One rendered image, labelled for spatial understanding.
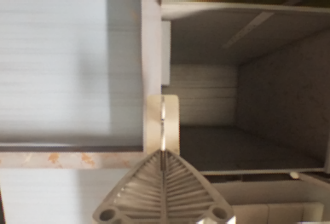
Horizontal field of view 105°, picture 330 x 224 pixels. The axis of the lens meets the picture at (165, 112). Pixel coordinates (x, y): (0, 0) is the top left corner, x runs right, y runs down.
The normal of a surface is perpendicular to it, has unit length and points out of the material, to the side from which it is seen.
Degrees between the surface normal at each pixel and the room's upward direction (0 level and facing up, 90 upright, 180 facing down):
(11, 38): 90
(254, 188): 90
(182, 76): 90
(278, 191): 90
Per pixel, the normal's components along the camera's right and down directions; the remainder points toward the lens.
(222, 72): 0.04, 0.11
